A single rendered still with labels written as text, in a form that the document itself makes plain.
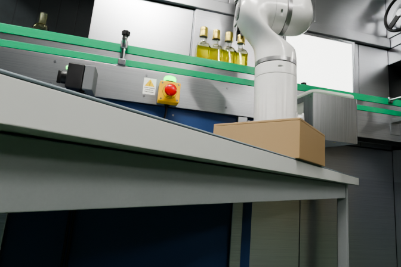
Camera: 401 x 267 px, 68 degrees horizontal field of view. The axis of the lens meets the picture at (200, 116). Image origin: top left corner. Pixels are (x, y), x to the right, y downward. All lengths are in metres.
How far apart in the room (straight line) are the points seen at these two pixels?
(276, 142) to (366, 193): 1.13
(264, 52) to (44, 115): 0.71
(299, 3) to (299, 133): 0.42
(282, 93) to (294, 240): 0.90
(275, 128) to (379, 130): 0.92
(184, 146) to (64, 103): 0.15
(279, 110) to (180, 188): 0.46
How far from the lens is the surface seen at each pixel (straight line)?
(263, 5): 0.92
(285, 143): 0.70
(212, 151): 0.39
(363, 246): 1.79
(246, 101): 1.13
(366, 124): 1.54
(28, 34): 1.18
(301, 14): 0.96
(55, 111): 0.24
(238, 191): 0.55
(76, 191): 0.31
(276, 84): 0.83
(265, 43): 0.88
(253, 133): 0.74
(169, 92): 0.96
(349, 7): 2.01
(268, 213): 1.48
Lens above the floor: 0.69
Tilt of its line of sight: 11 degrees up
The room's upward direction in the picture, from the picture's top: 5 degrees clockwise
